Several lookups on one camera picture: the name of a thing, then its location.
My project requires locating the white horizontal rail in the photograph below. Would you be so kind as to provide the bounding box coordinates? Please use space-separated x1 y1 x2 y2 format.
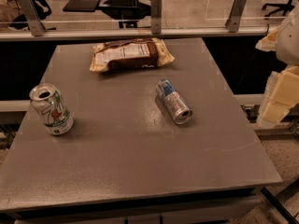
0 25 276 42

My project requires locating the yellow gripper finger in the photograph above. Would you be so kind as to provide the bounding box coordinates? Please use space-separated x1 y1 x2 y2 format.
255 28 278 52
257 66 299 129

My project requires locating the green white 7up can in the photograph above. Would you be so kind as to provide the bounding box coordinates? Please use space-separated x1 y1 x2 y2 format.
29 83 74 135

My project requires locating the dark background desk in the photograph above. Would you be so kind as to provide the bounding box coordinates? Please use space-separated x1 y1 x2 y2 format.
63 0 151 28

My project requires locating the silver blue redbull can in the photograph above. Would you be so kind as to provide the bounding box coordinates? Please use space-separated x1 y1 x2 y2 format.
155 78 192 125

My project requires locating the left metal rail bracket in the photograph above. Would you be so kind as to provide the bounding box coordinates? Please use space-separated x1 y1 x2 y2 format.
17 0 45 36

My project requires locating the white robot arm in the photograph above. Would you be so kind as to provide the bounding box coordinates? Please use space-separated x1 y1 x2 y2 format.
255 5 299 129

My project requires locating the brown white snack bag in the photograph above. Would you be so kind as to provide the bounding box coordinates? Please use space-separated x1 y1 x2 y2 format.
90 37 175 73

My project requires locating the middle metal rail bracket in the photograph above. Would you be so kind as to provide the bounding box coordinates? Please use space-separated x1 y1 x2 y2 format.
150 0 162 35

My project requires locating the metal rail bracket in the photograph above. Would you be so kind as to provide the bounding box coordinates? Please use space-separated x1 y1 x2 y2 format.
225 0 247 33
150 0 162 35
17 0 45 36

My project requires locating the right metal rail bracket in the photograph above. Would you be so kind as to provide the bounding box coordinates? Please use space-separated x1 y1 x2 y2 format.
225 0 247 33

